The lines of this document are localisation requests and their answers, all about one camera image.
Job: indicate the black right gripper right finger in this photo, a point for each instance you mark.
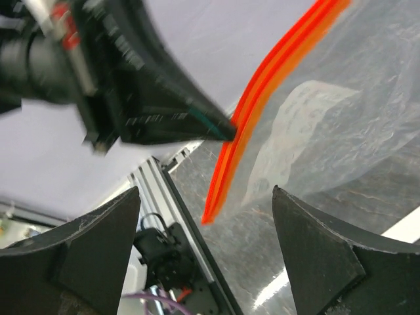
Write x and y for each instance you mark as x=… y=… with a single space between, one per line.
x=337 y=268

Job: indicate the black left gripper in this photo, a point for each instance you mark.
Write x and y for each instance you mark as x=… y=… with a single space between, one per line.
x=118 y=96

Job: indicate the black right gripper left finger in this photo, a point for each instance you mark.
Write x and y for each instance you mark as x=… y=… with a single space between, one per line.
x=76 y=268

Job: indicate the clear zip bag orange zipper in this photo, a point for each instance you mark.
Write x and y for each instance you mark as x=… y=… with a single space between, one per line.
x=332 y=117

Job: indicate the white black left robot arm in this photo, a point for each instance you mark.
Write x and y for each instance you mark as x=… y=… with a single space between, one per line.
x=33 y=64

